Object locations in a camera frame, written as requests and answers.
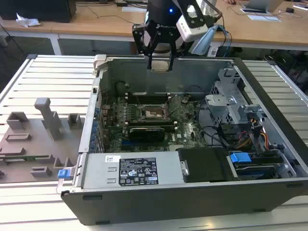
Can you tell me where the grey case release latch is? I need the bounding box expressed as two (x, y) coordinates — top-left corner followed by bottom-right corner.
(93, 54), (108, 71)

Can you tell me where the yellow orange wire bundle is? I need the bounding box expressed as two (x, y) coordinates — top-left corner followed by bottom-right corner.
(237, 115), (269, 150)

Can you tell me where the CPU socket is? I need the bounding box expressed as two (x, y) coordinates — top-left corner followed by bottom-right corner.
(141, 103), (169, 121)

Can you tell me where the green motherboard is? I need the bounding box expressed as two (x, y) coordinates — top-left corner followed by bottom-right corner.
(100, 92), (210, 154)

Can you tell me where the silver CPU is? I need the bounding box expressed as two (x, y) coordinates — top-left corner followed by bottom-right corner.
(151, 60), (170, 72)

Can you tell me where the metal locking lever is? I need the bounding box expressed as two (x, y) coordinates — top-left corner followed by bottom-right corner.
(134, 95), (145, 118)
(167, 97), (181, 116)

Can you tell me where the hard disk in blue carrier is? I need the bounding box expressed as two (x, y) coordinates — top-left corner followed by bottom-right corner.
(227, 151), (284, 181)

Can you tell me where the metal drive cage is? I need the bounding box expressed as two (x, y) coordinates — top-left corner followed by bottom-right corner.
(204, 68), (265, 126)

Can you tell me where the grey power supply unit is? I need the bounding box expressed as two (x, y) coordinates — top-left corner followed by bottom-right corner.
(72, 151), (187, 191)

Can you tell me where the grey laptop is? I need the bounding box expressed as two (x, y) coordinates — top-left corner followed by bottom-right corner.
(240, 0), (283, 14)

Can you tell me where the black computer tower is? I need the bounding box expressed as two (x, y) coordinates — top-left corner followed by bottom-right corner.
(0, 0), (77, 24)

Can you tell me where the pale blue teach pendant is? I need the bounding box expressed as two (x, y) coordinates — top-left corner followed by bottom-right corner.
(192, 25), (218, 55)

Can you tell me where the black graphics card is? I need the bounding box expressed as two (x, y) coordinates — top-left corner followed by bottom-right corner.
(128, 126), (167, 142)

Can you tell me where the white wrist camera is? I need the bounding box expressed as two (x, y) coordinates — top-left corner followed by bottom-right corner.
(176, 4), (208, 42)

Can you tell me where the grey parts rack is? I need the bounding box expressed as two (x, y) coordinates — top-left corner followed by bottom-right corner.
(0, 97), (84, 183)

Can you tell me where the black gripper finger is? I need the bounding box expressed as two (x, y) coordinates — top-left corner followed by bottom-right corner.
(167, 36), (191, 72)
(131, 23), (157, 70)

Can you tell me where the black PC case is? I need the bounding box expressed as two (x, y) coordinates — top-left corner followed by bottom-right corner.
(56, 54), (308, 226)

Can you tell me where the crumpled white paper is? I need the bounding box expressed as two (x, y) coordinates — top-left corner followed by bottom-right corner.
(15, 12), (41, 27)

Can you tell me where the black data cable bundle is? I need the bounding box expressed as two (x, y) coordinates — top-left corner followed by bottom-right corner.
(196, 100), (243, 149)

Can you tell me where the black RAM slot bank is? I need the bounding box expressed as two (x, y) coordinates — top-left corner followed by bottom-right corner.
(125, 92), (171, 104)
(126, 121), (178, 128)

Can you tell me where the black plastic shroud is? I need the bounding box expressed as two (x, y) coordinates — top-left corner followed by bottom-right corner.
(177, 147), (239, 183)

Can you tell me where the metal socket cover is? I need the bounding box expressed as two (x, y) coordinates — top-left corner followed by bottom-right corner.
(163, 102), (174, 119)

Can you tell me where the blue cable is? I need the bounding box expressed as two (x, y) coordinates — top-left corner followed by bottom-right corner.
(218, 25), (233, 50)

